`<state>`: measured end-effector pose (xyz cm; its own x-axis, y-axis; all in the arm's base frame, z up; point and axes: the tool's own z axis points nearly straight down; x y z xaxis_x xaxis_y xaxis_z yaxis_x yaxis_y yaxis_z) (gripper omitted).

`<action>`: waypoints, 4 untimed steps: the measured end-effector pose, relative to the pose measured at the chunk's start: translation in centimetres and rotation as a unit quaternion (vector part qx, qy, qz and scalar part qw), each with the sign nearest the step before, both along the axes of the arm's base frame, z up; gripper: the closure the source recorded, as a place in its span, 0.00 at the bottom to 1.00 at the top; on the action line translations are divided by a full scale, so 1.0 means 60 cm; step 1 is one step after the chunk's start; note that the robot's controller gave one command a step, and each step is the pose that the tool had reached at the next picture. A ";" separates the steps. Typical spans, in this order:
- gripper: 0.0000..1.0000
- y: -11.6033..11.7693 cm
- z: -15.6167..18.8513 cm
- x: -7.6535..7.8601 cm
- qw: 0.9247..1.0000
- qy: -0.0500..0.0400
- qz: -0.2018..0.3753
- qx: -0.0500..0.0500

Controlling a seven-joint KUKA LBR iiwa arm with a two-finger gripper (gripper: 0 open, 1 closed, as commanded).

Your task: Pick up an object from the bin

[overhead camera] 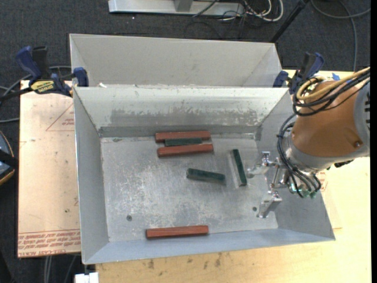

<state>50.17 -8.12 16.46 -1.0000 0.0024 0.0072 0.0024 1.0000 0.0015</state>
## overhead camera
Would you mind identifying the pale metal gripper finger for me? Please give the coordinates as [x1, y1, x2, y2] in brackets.
[256, 189, 283, 219]
[246, 151, 279, 179]

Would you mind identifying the red-brown flat block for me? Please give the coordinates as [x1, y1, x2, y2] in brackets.
[145, 225, 210, 240]
[157, 143, 214, 159]
[154, 130, 211, 143]

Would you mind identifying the grey metal bin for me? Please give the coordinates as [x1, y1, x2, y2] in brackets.
[69, 33, 336, 265]

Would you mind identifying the dark green flat block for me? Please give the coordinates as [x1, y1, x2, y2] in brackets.
[186, 167, 226, 183]
[227, 149, 249, 187]
[164, 137, 204, 147]

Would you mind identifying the brown cardboard board, red print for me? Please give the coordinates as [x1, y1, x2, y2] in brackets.
[16, 80, 82, 259]

